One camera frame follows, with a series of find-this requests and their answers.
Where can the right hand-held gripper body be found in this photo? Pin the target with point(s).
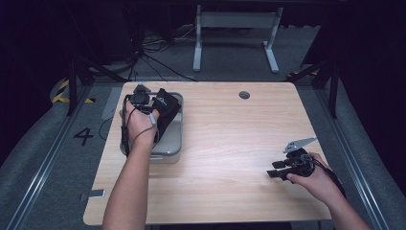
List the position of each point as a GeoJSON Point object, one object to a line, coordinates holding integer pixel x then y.
{"type": "Point", "coordinates": [300, 166]}

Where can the white metal desk frame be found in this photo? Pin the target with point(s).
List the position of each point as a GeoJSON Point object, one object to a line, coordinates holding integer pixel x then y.
{"type": "Point", "coordinates": [236, 19]}

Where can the person's right hand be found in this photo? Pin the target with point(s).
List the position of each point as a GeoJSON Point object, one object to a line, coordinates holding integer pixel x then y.
{"type": "Point", "coordinates": [319, 185]}

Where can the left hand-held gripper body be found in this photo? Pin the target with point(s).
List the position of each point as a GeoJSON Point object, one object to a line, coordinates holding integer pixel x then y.
{"type": "Point", "coordinates": [139, 96]}

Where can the grey floor tape patch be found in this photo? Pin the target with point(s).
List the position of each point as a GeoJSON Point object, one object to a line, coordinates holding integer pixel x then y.
{"type": "Point", "coordinates": [115, 103]}

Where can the black metal stand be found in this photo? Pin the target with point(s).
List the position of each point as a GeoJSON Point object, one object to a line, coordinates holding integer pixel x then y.
{"type": "Point", "coordinates": [333, 96]}
{"type": "Point", "coordinates": [72, 89]}

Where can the person's left hand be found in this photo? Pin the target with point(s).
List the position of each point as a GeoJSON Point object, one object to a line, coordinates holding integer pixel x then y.
{"type": "Point", "coordinates": [140, 124]}

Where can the yellow black hazard tape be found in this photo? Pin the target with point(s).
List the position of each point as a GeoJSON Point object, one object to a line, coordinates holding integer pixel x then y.
{"type": "Point", "coordinates": [60, 94]}

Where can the black fingerless glove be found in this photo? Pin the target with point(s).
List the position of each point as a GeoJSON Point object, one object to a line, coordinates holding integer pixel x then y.
{"type": "Point", "coordinates": [166, 105]}

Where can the grey plastic bin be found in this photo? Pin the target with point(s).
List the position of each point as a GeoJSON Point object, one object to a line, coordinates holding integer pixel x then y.
{"type": "Point", "coordinates": [169, 143]}

